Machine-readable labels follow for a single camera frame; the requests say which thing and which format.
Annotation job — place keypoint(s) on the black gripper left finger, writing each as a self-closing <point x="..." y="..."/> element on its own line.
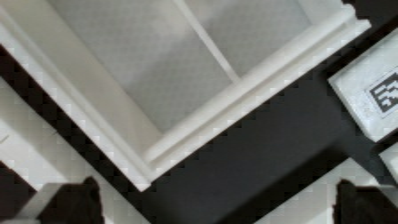
<point x="75" y="205"/>

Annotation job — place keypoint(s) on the white cabinet body box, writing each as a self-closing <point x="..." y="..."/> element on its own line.
<point x="158" y="67"/>

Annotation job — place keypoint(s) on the white L-shaped obstacle fence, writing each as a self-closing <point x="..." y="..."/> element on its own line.
<point x="39" y="156"/>

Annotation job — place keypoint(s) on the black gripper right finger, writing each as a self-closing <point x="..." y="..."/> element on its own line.
<point x="366" y="204"/>

